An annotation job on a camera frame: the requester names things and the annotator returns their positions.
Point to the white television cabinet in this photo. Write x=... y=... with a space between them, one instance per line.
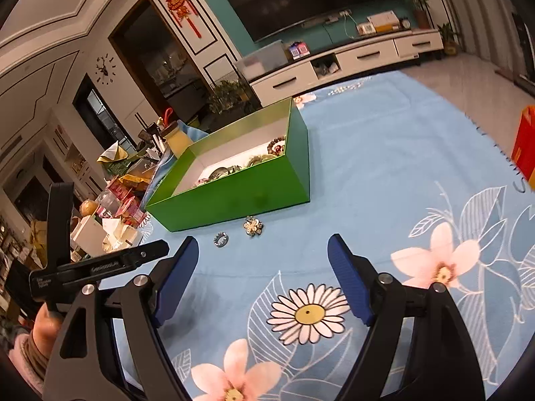
x=355 y=58

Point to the small potted plant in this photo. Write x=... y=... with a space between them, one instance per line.
x=448 y=37

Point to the red shopping bag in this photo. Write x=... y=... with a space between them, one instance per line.
x=524 y=146

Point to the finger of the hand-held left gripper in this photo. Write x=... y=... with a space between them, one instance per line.
x=121 y=259

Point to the small blue and red box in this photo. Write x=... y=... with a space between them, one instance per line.
x=298 y=50

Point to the person's left hand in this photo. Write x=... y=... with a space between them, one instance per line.
x=44 y=326

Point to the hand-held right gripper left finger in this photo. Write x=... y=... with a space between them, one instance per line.
x=175 y=280

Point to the clear plastic storage bin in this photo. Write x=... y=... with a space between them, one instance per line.
x=263 y=60

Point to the small alarm clock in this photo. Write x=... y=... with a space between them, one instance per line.
x=405 y=23

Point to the gold flower brooch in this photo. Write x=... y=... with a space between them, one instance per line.
x=253 y=227

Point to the silver metal bangle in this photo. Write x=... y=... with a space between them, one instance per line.
x=218 y=172

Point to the bushy green plant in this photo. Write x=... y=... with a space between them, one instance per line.
x=228 y=94

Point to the black wall clock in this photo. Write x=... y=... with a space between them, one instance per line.
x=106 y=68

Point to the white and yellow box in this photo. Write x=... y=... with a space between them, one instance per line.
x=382 y=21

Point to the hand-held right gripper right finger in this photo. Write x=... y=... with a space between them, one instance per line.
x=347 y=280

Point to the red knot wall ornament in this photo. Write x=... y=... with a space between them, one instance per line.
x=182 y=6

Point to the yellow juice bottle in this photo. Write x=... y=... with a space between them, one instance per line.
x=179 y=138

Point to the blue floral tablecloth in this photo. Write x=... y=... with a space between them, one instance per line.
x=397 y=154

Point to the tall potted plant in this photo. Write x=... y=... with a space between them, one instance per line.
x=419 y=8

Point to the red snack packets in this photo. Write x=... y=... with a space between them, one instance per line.
x=125 y=200

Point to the green cardboard box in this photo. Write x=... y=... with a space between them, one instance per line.
x=234 y=200

